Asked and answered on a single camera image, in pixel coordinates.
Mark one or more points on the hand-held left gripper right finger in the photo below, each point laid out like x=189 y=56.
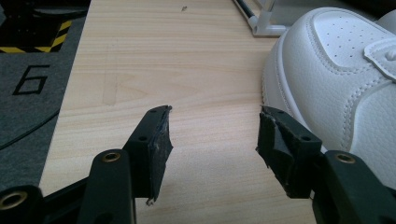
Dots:
x=289 y=155

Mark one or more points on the metal shoe rack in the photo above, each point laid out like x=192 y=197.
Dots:
x=267 y=29

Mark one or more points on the black stand base, striped edge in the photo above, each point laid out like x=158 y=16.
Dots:
x=28 y=34

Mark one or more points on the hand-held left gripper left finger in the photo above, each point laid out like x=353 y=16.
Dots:
x=152 y=155

